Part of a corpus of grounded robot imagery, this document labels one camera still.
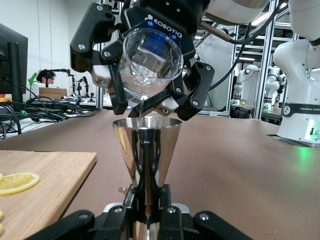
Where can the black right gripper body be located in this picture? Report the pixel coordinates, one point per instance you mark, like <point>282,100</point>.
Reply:
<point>170,15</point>

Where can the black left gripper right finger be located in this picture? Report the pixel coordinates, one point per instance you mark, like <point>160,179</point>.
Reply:
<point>190,227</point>

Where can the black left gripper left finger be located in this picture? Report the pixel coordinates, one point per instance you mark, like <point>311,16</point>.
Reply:
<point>100,227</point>

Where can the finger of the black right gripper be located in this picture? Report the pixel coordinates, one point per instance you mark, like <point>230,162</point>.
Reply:
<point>85,45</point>
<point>197,87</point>

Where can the clear glass measuring cup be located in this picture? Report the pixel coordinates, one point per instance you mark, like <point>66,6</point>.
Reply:
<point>150,75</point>

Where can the steel cone jigger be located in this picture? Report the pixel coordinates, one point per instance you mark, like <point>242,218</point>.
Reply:
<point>150,140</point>

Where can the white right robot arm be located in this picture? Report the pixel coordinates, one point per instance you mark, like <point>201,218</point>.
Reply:
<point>300,112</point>

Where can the person with black hair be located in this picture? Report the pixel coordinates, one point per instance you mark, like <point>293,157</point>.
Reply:
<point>46,77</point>

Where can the wooden cutting board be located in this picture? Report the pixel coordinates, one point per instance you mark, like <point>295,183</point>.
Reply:
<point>50,200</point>

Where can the small cardboard box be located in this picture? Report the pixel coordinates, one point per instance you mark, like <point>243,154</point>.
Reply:
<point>52,93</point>

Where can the brown table cover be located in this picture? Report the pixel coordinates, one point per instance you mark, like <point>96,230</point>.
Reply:
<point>237,175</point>

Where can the black computer monitor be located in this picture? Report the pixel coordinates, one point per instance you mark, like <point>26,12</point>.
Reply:
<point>12,62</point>

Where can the lemon slice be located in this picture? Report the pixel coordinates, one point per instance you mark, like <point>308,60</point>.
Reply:
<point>20,183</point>
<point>1,177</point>

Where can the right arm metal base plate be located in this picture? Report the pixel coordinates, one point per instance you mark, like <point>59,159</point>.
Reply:
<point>292,141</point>

